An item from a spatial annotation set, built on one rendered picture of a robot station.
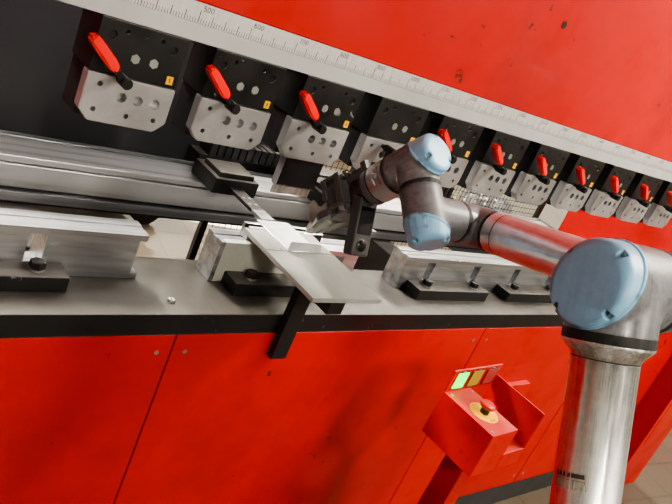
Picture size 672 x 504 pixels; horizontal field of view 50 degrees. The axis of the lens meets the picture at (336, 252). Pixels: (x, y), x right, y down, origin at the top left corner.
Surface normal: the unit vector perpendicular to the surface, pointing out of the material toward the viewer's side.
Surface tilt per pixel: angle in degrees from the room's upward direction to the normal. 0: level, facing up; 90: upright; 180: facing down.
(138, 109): 90
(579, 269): 83
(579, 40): 90
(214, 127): 90
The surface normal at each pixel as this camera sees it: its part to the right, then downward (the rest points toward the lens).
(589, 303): -0.77, -0.25
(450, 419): -0.71, -0.04
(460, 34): 0.55, 0.51
